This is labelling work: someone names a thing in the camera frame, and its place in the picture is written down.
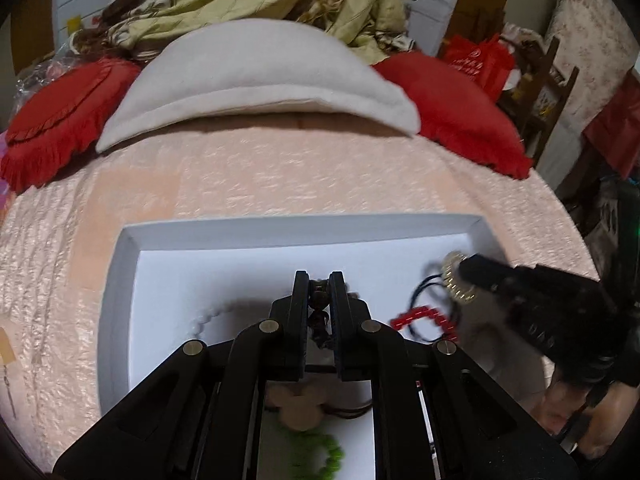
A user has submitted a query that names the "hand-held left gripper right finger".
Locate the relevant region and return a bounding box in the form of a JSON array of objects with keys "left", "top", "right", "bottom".
[{"left": 330, "top": 271, "right": 581, "bottom": 480}]

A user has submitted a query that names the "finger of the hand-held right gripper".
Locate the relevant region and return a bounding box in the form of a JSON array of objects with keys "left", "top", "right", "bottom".
[{"left": 457, "top": 254, "right": 526, "bottom": 301}]

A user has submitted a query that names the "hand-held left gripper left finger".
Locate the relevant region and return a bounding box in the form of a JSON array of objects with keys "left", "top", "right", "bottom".
[{"left": 54, "top": 271, "right": 310, "bottom": 480}]

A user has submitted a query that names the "dark brown bead bracelet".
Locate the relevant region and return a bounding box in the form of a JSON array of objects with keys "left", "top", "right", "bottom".
[{"left": 307, "top": 280, "right": 335, "bottom": 353}]

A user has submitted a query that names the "gold studded bracelet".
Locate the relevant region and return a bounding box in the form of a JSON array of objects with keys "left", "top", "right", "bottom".
[{"left": 441, "top": 251, "right": 480, "bottom": 303}]

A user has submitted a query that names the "red bead bracelet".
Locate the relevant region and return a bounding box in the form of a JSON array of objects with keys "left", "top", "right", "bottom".
[{"left": 390, "top": 305, "right": 460, "bottom": 343}]

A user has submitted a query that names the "white cardboard box tray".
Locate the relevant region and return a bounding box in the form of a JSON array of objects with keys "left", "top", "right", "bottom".
[{"left": 97, "top": 214, "right": 548, "bottom": 480}]

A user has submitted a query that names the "white bead necklace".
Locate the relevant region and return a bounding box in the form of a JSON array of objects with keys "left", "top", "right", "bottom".
[{"left": 187, "top": 305, "right": 236, "bottom": 343}]

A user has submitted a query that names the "cord necklace with wooden pendant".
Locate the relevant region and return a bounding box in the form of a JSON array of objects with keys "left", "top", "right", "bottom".
[{"left": 265, "top": 267, "right": 463, "bottom": 432}]

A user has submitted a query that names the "green bead bracelet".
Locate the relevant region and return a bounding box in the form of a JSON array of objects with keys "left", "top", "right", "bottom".
[{"left": 277, "top": 430, "right": 346, "bottom": 480}]

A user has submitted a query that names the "person's right hand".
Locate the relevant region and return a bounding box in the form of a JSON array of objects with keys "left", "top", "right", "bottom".
[{"left": 542, "top": 365, "right": 621, "bottom": 461}]

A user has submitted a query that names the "dark patterned cloth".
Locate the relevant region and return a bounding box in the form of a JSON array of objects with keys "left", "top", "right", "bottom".
[{"left": 570, "top": 175, "right": 640, "bottom": 306}]

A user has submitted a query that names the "peach textured bedspread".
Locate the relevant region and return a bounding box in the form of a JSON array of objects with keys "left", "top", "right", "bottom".
[{"left": 0, "top": 115, "right": 601, "bottom": 476}]

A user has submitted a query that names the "plain red cushion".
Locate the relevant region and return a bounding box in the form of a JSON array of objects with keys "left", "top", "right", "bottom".
[{"left": 372, "top": 52, "right": 535, "bottom": 181}]

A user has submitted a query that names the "red cloth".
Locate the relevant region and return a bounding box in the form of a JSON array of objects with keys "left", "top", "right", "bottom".
[{"left": 582, "top": 67, "right": 640, "bottom": 181}]

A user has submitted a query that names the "wooden chair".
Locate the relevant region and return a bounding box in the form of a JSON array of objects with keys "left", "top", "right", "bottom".
[{"left": 497, "top": 22, "right": 581, "bottom": 171}]

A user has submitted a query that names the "red shopping bag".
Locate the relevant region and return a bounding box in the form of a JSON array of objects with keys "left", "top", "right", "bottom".
[{"left": 442, "top": 34, "right": 517, "bottom": 101}]

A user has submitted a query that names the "beige pillow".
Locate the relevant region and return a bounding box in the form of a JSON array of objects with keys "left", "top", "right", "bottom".
[{"left": 95, "top": 17, "right": 422, "bottom": 155}]

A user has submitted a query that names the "gold tassel earring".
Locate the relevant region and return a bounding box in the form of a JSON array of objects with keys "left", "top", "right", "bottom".
[{"left": 2, "top": 362, "right": 18, "bottom": 418}]

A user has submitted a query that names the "red frilled cushion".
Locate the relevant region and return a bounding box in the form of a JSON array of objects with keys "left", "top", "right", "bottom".
[{"left": 0, "top": 57, "right": 143, "bottom": 193}]

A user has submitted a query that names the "clear plastic bag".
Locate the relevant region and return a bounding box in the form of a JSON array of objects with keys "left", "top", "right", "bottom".
[{"left": 15, "top": 42, "right": 86, "bottom": 106}]

